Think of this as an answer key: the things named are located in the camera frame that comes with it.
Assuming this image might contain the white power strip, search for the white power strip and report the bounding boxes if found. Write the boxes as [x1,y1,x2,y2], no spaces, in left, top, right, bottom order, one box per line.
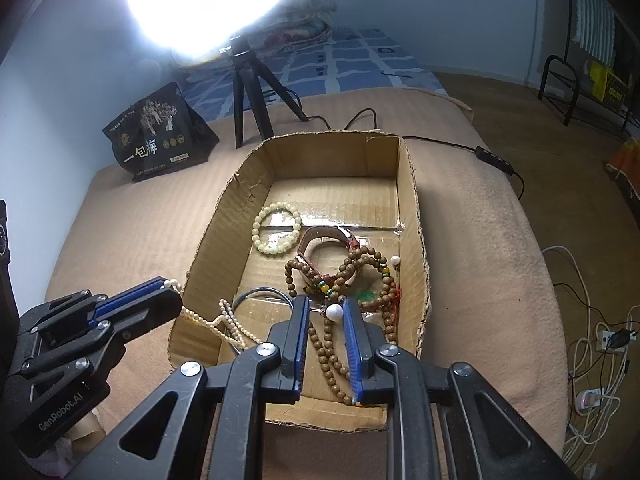
[595,327,638,352]

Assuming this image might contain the brown wooden bead necklace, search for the brown wooden bead necklace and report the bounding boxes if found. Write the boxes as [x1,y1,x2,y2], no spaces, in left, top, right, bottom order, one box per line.
[283,245,404,407]

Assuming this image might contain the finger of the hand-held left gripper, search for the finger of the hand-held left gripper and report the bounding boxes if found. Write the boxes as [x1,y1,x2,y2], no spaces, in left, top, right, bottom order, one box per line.
[17,276,167,337]
[10,286,184,379]

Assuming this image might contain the black cable with switch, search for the black cable with switch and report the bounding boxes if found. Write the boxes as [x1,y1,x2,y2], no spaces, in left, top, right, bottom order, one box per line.
[305,108,526,201]

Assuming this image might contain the cardboard box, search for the cardboard box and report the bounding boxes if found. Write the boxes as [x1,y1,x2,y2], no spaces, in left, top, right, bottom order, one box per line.
[167,130,432,433]

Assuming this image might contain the black metal rack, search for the black metal rack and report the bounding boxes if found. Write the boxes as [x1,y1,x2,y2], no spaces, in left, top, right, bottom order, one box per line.
[538,55,640,141]

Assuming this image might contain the patterned folded quilt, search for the patterned folded quilt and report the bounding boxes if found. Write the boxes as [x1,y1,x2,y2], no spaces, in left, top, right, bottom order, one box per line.
[250,0,338,53]

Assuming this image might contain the grey pink cloth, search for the grey pink cloth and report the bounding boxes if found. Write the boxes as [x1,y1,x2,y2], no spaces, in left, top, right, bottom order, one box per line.
[20,435,96,480]

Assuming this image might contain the pale yellow bead bracelet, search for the pale yellow bead bracelet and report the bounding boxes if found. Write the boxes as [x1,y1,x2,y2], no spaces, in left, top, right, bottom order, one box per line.
[252,201,304,257]

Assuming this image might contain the white power strip and cables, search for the white power strip and cables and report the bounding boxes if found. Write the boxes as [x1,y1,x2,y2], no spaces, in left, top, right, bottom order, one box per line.
[542,245,636,466]

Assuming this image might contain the brown leather bracelet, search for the brown leather bracelet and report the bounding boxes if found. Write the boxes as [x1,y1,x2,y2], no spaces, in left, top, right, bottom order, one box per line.
[295,225,361,286]

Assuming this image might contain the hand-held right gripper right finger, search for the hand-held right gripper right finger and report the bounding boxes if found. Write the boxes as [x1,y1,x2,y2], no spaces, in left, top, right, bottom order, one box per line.
[342,296,576,480]

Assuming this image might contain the white hanging cloth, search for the white hanging cloth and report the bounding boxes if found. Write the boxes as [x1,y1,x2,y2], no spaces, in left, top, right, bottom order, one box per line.
[570,0,618,68]

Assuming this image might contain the thin grey cord bracelet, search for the thin grey cord bracelet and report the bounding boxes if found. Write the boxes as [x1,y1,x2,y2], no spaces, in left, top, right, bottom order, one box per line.
[231,286,297,352]

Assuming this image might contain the black tripod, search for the black tripod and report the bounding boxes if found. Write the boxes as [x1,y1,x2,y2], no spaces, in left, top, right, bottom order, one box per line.
[220,35,308,150]

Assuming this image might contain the blue checked bedsheet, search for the blue checked bedsheet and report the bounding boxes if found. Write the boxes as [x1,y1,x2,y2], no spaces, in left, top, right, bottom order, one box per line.
[180,25,448,98]

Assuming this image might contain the yellow crate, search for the yellow crate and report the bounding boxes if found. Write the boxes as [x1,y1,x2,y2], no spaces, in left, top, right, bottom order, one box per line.
[590,62,628,111]

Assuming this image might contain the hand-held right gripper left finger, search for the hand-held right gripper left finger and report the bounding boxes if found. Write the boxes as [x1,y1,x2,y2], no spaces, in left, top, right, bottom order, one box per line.
[65,296,311,480]

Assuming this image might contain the ring light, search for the ring light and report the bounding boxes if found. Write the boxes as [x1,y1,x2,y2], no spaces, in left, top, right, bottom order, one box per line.
[122,0,308,63]

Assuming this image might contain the black printed bag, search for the black printed bag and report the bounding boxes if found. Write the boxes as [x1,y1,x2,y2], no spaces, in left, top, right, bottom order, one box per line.
[102,81,221,184]

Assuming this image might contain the small cream bead necklace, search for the small cream bead necklace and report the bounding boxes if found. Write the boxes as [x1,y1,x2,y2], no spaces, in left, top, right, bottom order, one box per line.
[167,277,262,349]

